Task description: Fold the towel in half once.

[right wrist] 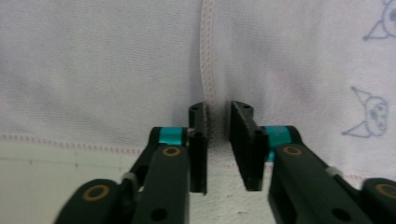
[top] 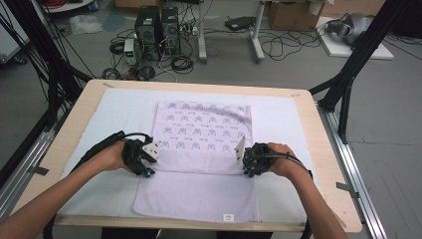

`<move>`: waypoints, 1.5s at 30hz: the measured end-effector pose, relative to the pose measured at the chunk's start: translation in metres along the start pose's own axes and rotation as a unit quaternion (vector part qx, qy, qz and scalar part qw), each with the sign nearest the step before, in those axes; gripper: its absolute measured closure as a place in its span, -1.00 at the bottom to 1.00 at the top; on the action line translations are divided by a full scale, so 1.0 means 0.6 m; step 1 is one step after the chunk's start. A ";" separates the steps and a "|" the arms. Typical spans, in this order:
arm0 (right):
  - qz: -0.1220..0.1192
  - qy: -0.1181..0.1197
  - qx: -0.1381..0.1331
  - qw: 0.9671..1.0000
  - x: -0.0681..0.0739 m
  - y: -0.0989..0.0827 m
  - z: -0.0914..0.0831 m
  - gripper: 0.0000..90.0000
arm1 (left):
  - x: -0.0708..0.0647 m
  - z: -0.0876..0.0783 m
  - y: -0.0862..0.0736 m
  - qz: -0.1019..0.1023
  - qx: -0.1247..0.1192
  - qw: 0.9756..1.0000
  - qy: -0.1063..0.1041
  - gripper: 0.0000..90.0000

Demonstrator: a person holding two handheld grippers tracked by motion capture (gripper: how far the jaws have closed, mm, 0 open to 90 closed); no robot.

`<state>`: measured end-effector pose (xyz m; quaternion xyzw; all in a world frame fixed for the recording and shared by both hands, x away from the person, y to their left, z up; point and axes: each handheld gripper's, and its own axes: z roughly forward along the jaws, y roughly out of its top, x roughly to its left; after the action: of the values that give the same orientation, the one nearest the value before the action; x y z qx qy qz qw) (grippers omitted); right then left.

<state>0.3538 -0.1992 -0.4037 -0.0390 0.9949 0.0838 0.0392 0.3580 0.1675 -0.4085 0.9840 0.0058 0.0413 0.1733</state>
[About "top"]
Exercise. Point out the person's right hand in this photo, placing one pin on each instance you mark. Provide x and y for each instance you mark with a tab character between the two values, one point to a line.
287	162

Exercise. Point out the black tape strip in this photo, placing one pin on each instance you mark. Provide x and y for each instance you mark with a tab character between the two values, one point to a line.
38	170
348	188

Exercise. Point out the slim black computer tower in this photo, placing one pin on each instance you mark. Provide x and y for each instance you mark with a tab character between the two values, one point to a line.
170	30

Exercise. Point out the aluminium rail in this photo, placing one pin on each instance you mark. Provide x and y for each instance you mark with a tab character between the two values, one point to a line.
351	166
20	179

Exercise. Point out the white floor board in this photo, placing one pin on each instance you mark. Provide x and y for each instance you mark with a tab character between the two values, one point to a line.
338	49

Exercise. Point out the clear plastic bag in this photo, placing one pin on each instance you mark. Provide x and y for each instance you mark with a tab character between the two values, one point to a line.
84	25

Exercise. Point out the white cabinet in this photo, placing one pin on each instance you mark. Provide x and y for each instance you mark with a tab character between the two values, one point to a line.
10	40

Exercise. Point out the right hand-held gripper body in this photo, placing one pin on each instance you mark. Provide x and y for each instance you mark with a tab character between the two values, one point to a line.
258	157

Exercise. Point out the person's left hand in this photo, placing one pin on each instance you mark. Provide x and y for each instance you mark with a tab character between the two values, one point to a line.
111	159

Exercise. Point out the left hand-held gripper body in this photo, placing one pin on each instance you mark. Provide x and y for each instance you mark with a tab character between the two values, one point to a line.
136	154

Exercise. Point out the black flat device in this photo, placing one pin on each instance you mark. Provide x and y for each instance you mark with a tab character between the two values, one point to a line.
240	23

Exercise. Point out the white power supply box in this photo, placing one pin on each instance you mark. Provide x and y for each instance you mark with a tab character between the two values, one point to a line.
129	51

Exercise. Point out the white desk leg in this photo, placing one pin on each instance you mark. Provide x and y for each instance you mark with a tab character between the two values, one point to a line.
201	33
257	36

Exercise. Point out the lilac towel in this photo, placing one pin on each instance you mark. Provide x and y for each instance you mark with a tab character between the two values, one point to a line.
195	195

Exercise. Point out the black frame stand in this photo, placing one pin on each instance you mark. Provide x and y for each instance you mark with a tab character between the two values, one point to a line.
361	49
43	49

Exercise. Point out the brown cardboard box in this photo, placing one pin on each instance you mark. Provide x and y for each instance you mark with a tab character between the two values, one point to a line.
292	16

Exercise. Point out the large black computer tower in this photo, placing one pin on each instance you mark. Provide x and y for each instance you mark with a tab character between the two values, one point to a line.
147	31

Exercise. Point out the white round table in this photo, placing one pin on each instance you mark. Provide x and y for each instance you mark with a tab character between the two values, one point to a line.
66	6

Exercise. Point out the white grid mat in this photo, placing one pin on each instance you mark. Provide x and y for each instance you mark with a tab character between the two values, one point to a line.
126	109

